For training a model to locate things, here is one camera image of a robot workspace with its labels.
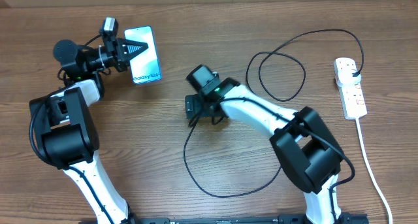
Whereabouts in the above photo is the white power strip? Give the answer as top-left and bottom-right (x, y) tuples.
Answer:
(333, 57), (368, 121)

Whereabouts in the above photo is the white power strip cord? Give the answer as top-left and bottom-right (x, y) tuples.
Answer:
(355, 118), (394, 224)

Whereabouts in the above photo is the white charger plug adapter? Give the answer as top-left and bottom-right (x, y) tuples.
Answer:
(335, 69), (362, 87)

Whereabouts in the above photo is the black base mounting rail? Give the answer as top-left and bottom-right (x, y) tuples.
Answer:
(122, 213), (369, 224)

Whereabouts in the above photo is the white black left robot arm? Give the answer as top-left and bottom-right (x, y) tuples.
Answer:
(29, 32), (148, 223)

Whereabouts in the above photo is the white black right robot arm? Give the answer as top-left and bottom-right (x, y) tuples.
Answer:
(186, 65), (352, 223)

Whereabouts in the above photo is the blue Galaxy smartphone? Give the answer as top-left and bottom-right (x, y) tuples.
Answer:
(124, 26), (162, 84)

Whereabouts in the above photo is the black USB charging cable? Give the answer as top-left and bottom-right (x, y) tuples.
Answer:
(182, 29), (365, 199)

